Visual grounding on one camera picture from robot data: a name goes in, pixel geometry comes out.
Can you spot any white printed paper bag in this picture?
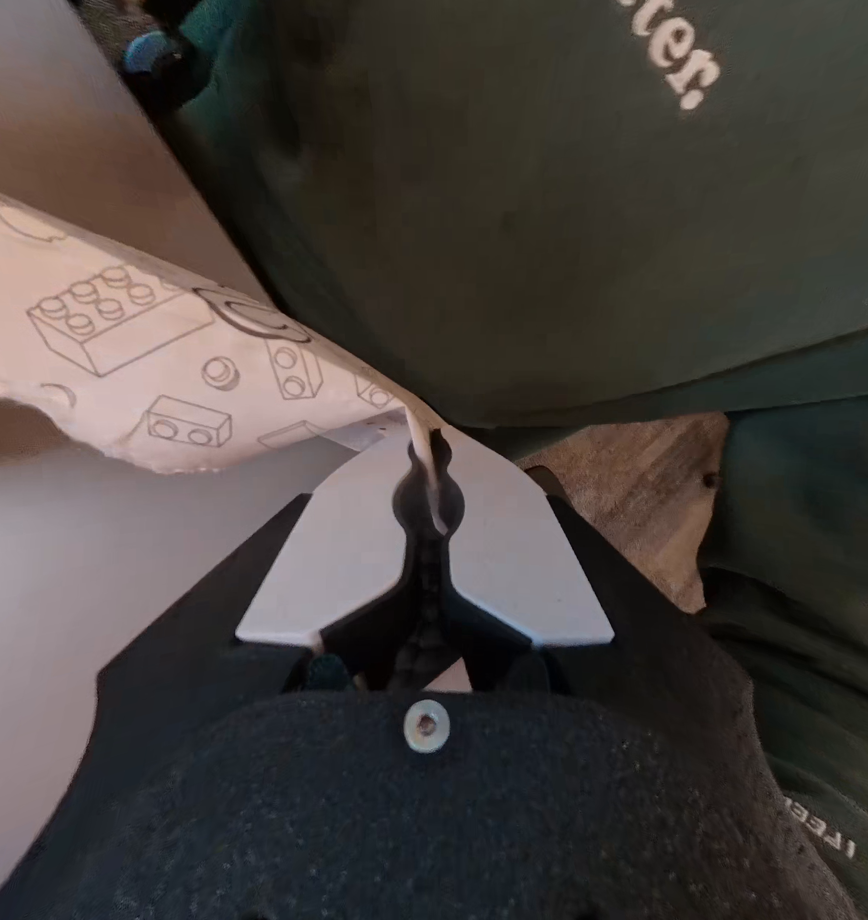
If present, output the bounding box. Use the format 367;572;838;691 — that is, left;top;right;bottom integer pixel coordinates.
0;183;455;538

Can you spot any person's green sweatshirt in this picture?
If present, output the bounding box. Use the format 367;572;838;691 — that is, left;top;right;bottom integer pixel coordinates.
157;0;868;428

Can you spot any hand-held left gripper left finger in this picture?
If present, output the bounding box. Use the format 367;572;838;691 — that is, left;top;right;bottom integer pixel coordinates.
235;440;436;645

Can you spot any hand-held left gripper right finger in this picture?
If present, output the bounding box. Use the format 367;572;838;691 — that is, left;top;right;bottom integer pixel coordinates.
423;427;615;645

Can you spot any dark round knob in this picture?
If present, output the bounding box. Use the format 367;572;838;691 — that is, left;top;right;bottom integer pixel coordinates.
120;27;192;81

